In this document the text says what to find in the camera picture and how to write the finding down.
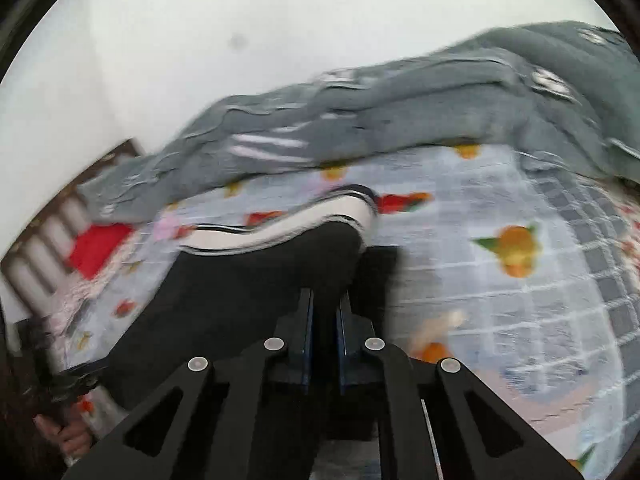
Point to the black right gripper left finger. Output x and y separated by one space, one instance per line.
244 418

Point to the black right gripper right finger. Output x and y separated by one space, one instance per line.
432 421

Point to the black pants with white stripe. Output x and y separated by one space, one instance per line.
229 285

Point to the person's left hand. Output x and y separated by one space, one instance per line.
73 438

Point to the dark wooden headboard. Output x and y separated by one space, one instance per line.
36 263

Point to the red pillow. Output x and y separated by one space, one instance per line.
94 247

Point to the fruit print grey blanket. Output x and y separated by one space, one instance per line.
586 406

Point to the grey quilted comforter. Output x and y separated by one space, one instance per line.
559 92

